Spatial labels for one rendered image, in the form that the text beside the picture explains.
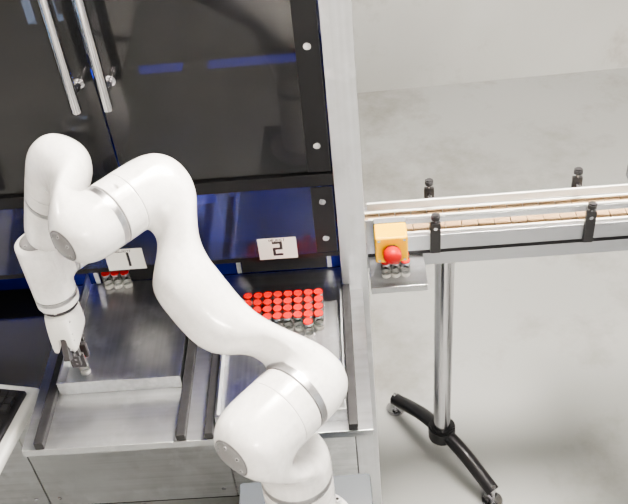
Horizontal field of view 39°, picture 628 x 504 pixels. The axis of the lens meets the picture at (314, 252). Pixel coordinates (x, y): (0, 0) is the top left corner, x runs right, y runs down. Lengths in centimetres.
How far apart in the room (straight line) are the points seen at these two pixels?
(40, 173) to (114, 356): 67
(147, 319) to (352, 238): 50
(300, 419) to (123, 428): 62
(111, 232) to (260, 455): 38
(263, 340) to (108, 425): 62
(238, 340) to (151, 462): 128
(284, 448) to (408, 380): 172
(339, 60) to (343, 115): 12
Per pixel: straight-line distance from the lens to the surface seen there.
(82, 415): 189
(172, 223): 132
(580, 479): 280
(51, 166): 138
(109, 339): 202
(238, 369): 188
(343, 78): 169
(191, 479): 260
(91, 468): 260
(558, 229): 212
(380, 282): 203
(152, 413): 185
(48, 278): 173
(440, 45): 436
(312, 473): 140
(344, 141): 177
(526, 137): 409
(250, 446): 127
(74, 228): 128
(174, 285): 129
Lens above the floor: 227
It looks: 41 degrees down
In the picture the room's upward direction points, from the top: 6 degrees counter-clockwise
